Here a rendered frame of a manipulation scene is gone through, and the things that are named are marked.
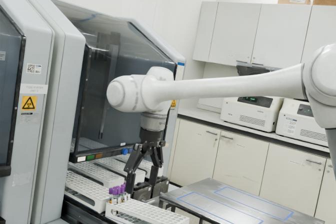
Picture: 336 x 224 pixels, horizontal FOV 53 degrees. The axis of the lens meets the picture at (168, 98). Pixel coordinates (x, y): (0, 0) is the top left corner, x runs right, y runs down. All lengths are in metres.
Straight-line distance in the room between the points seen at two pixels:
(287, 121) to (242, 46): 1.00
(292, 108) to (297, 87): 2.41
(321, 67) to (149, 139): 0.62
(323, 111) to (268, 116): 2.62
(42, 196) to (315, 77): 1.00
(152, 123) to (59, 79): 0.36
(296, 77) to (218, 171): 2.76
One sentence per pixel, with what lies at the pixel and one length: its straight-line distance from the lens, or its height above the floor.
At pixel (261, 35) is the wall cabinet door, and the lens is 3.77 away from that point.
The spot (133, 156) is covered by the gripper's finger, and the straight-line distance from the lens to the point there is 1.12.
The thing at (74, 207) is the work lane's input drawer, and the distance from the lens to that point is 1.38.
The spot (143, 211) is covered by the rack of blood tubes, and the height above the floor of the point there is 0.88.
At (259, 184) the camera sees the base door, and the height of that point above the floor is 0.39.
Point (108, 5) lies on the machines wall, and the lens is 2.92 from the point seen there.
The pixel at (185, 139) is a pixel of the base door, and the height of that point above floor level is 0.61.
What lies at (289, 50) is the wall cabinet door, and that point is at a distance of 3.66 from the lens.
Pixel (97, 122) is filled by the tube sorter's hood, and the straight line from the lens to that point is 1.37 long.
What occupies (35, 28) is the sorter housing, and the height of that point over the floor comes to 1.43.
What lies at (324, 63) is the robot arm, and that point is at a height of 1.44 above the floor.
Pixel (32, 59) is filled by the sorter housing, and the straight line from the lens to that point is 1.16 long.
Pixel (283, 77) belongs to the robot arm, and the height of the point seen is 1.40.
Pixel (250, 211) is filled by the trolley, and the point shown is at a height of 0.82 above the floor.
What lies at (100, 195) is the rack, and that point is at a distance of 1.35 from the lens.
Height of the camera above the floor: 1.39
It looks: 5 degrees down
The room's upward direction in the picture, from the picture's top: 9 degrees clockwise
